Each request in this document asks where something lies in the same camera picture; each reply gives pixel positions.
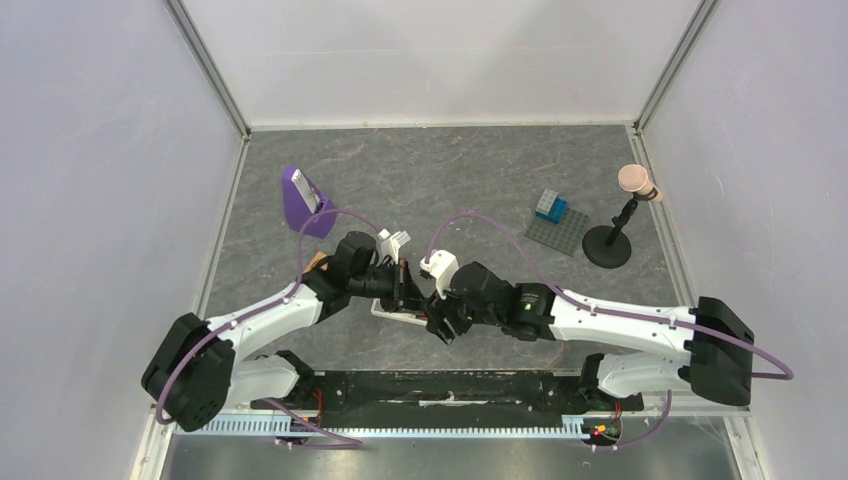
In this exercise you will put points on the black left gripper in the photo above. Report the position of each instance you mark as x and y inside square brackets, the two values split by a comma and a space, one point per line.
[407, 295]

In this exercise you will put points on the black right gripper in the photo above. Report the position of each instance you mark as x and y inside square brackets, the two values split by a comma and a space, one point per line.
[442, 317]

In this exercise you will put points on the white remote control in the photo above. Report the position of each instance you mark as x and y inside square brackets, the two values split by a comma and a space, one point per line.
[402, 315]

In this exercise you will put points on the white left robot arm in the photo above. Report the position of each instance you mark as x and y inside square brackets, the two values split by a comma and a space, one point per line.
[204, 366]

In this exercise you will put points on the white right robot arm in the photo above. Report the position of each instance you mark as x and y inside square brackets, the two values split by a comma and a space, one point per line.
[704, 349]

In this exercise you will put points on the wooden block piece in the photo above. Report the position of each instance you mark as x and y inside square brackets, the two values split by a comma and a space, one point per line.
[318, 257]

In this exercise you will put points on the grey lego baseplate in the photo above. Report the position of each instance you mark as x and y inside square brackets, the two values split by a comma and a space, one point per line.
[565, 236]

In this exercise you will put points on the grey lego brick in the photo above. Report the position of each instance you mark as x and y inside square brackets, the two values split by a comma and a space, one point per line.
[546, 202]

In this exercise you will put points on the blue lego brick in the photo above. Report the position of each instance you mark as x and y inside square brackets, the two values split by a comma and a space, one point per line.
[554, 212]

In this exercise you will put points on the black microphone stand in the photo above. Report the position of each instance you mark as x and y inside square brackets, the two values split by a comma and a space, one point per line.
[607, 246]

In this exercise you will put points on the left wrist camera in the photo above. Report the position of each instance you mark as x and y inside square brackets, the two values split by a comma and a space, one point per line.
[390, 244]

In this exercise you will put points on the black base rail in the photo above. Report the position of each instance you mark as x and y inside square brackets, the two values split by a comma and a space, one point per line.
[451, 398]

